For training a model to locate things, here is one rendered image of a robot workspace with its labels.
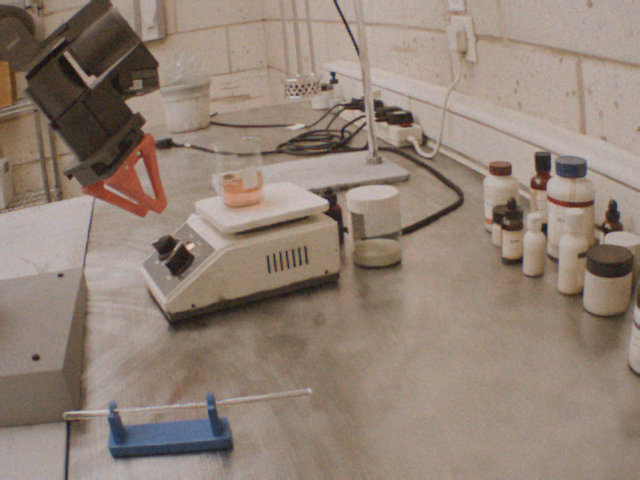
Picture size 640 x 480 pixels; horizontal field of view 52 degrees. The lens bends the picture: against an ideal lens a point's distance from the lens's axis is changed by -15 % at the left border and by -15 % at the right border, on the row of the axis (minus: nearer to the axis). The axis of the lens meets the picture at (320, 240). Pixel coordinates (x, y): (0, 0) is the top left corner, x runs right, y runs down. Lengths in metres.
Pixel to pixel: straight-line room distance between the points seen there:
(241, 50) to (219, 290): 2.53
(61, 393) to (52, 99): 0.28
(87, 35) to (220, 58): 2.55
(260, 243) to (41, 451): 0.35
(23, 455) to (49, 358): 0.10
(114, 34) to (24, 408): 0.36
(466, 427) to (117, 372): 0.33
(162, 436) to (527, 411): 0.28
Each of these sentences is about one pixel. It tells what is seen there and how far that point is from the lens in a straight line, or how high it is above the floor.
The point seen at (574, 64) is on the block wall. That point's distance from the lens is 1.00.
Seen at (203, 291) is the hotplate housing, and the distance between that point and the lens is 0.77.
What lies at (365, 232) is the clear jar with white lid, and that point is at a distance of 0.84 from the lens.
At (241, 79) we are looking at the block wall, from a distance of 3.26.
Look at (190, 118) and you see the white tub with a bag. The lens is 1.86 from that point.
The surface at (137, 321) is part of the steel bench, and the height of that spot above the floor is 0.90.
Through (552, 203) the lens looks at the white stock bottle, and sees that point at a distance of 0.84.
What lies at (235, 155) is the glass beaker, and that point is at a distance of 0.79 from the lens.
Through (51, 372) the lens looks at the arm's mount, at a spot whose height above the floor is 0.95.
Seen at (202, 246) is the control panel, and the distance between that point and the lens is 0.80.
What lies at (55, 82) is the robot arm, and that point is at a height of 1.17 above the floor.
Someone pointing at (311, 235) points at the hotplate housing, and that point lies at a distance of 0.80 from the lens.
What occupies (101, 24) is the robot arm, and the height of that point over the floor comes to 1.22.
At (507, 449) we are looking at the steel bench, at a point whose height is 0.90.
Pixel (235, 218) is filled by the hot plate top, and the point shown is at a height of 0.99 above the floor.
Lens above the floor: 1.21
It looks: 19 degrees down
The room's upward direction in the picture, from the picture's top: 6 degrees counter-clockwise
